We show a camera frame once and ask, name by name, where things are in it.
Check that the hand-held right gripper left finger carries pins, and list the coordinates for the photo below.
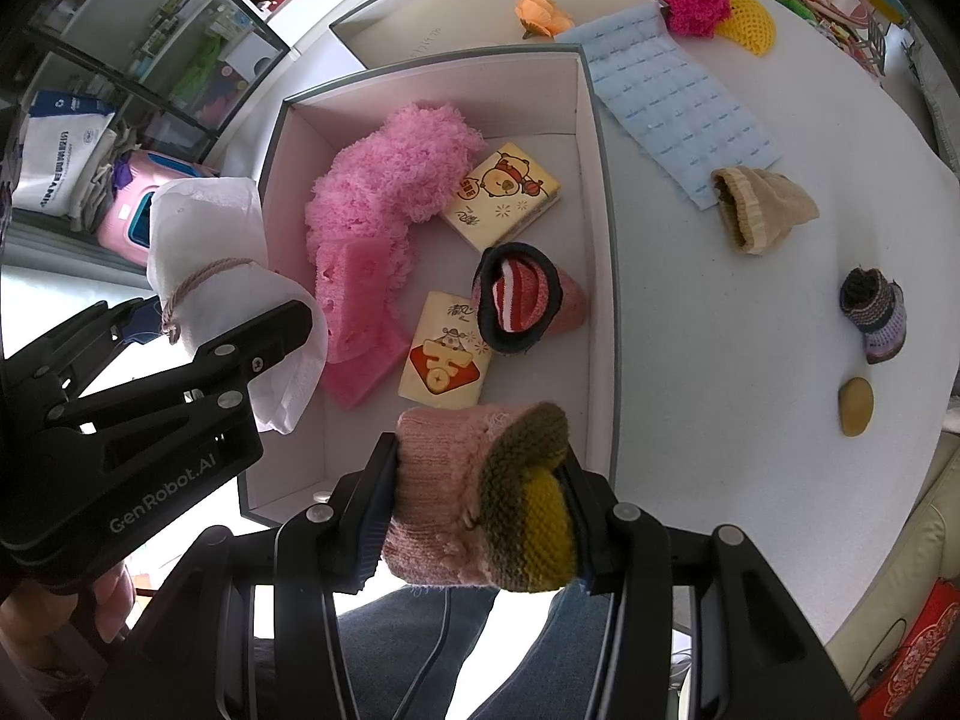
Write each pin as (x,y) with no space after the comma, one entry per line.
(367,555)

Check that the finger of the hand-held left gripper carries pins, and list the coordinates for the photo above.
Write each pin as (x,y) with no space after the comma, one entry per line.
(247,345)
(67,334)

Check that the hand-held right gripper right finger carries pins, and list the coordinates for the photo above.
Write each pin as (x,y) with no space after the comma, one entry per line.
(592,540)

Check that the peach knit sock olive cuff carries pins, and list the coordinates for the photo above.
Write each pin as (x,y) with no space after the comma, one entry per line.
(442,502)

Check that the white cloth pouch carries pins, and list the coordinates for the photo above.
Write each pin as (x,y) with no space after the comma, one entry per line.
(217,240)

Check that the pink holed sponge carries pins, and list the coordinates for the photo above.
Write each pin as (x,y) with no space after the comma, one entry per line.
(360,315)

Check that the yellow red-symbol tissue pack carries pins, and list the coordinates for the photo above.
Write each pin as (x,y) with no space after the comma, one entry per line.
(442,356)

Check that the pink fluffy cloth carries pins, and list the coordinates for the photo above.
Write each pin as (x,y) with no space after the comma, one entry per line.
(390,172)

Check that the pink black striped sock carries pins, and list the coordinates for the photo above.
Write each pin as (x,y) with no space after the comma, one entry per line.
(525,300)

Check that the deep grey cardboard box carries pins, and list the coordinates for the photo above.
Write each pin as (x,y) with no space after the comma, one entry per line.
(592,255)

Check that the yellow capybara tissue pack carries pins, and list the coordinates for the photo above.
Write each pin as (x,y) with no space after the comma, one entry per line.
(499,195)

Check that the person's left hand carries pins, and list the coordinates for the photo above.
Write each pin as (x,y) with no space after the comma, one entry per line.
(112,604)

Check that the pink plastic case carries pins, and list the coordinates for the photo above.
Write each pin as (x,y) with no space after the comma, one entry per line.
(131,221)

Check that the white printed bag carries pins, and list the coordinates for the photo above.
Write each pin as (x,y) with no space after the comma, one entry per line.
(64,157)

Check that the glass door cabinet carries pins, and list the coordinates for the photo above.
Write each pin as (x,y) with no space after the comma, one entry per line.
(150,30)

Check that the red patterned bag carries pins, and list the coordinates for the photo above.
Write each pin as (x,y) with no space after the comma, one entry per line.
(919,652)

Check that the purple striped knit sock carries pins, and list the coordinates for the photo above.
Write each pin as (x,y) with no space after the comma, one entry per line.
(877,315)

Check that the shallow grey box lid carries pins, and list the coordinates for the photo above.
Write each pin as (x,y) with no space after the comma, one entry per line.
(435,22)

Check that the beige knit sock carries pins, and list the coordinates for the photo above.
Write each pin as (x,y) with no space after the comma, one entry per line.
(765,206)

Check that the orange fabric flower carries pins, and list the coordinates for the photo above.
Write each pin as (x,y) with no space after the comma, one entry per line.
(541,15)

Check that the light blue quilted cloth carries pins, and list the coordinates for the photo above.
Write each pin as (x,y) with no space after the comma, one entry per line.
(667,97)

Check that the yellow foam fruit net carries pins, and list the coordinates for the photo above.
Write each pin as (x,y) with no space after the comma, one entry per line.
(750,22)

